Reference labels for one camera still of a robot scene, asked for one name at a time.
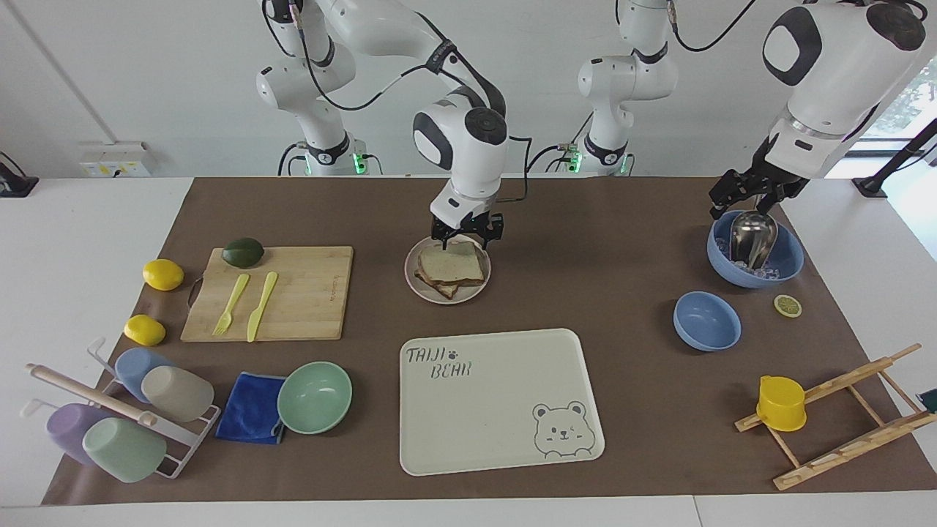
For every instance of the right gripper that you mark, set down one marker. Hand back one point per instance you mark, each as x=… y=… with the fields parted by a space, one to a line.
x=468 y=219

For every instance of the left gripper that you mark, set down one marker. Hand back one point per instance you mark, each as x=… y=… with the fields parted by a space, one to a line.
x=780 y=181

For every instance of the toasted bread slice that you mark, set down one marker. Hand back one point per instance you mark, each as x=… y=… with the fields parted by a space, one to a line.
x=438 y=287
x=454 y=262

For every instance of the metal scoop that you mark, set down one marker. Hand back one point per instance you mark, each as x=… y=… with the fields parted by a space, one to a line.
x=754 y=238

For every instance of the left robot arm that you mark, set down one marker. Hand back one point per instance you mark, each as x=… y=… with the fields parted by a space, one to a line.
x=834 y=66

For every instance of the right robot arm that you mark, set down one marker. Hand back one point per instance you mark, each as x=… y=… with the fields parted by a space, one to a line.
x=468 y=139

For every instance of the round beige plate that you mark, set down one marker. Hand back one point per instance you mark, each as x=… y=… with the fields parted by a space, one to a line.
x=468 y=291

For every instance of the large blue bowl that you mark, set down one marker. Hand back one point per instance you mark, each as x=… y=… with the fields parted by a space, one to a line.
x=790 y=256

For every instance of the lime slice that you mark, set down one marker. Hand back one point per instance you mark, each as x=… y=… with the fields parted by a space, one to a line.
x=788 y=306

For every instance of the small blue bowl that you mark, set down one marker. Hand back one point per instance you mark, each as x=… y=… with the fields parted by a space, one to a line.
x=706 y=322

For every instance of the black stand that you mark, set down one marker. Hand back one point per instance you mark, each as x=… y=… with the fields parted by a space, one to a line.
x=897 y=157
x=15 y=184

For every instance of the wooden cutting board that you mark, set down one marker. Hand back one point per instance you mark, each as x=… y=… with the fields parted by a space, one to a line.
x=307 y=300

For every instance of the cream tray with bear print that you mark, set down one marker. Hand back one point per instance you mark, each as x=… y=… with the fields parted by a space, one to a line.
x=498 y=410

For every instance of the yellow cup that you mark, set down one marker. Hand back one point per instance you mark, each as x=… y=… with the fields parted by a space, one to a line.
x=780 y=402

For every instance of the yellow-green plastic knife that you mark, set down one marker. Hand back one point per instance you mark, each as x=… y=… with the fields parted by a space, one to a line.
x=260 y=307

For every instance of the dark green avocado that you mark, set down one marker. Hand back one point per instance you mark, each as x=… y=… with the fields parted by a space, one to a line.
x=243 y=252

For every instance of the green bowl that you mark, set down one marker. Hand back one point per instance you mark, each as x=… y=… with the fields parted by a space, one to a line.
x=315 y=399

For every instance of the yellow-green plastic fork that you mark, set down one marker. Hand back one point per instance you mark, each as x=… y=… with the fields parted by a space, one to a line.
x=233 y=301

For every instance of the wooden dish rack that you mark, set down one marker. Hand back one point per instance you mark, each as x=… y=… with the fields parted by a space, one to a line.
x=849 y=446

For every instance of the dark green object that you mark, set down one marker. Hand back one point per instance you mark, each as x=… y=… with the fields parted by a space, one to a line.
x=928 y=400

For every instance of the blue cloth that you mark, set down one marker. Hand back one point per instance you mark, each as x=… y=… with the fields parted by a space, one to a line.
x=249 y=410

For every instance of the yellow lemon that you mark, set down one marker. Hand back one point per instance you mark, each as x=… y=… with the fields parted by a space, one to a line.
x=163 y=274
x=144 y=330

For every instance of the beige cup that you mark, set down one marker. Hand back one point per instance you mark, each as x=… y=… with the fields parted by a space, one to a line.
x=179 y=394

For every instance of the blue cup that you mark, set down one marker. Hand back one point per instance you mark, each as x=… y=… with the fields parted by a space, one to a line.
x=135 y=366

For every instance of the green cup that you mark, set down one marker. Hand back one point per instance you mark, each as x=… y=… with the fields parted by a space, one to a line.
x=124 y=450

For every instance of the purple cup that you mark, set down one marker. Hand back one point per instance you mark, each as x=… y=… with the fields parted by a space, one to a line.
x=69 y=432

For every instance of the white wall socket box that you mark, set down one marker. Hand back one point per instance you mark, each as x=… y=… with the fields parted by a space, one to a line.
x=116 y=161

